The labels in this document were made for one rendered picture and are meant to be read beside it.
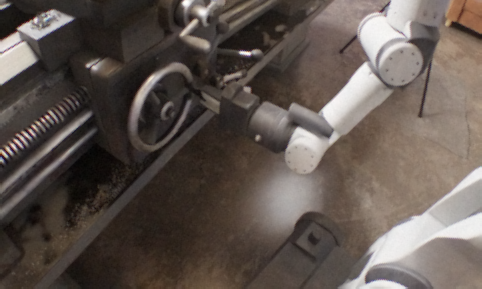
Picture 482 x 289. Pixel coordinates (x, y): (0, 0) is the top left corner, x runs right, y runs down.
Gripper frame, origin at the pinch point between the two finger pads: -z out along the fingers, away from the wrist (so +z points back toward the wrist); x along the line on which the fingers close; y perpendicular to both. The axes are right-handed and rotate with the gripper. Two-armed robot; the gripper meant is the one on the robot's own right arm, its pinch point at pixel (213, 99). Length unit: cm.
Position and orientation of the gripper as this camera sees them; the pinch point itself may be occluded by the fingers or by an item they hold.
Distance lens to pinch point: 73.2
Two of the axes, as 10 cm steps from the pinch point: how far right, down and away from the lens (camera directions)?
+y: -5.1, 5.4, -6.7
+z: 8.5, 4.2, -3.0
